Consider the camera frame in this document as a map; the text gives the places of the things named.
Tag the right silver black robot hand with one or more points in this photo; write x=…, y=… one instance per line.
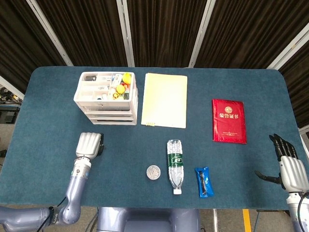
x=293, y=175

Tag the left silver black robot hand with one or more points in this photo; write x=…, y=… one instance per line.
x=88, y=145

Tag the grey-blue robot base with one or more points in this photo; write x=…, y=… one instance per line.
x=144, y=220

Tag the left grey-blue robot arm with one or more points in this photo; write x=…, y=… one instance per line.
x=77, y=183

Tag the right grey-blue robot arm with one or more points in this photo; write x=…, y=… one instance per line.
x=292, y=212

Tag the white plastic drawer organizer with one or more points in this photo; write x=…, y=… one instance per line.
x=80, y=95

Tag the clear plastic drawer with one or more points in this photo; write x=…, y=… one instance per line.
x=113, y=115
x=116, y=107
x=116, y=121

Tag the blue felt table cover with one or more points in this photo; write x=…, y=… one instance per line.
x=48, y=149

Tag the small green item in tray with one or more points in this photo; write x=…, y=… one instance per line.
x=127, y=97

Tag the small yellow round toy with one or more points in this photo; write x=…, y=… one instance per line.
x=120, y=89

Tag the small black item in tray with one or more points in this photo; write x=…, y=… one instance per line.
x=89, y=78

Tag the red certificate book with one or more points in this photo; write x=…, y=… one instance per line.
x=229, y=125

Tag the dark brown pleated curtain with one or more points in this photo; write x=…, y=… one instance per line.
x=89, y=31
x=164, y=31
x=19, y=43
x=246, y=31
x=299, y=91

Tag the black equipment box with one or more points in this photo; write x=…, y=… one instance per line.
x=8, y=114

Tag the pale yellow paper folder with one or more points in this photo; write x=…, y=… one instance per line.
x=164, y=101

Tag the clear water bottle green label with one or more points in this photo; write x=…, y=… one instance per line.
x=175, y=160

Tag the blue snack packet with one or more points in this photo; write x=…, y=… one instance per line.
x=204, y=182

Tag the grey table leg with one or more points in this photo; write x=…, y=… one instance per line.
x=215, y=221

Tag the white aluminium frame post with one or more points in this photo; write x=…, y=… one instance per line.
x=10, y=87
x=49, y=32
x=289, y=47
x=125, y=31
x=201, y=33

